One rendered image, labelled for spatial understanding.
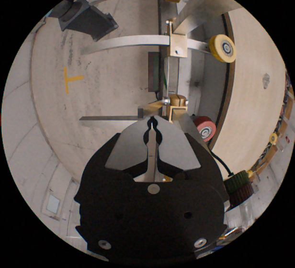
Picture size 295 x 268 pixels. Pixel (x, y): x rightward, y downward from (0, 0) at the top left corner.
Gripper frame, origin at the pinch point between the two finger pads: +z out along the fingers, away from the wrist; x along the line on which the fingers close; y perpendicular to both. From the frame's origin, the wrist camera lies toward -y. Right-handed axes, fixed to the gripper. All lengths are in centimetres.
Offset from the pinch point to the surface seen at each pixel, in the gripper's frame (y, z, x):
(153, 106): -0.3, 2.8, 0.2
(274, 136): 19, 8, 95
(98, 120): 9.7, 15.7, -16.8
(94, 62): -16, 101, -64
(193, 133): 5.4, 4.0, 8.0
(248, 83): -6.7, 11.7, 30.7
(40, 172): 157, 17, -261
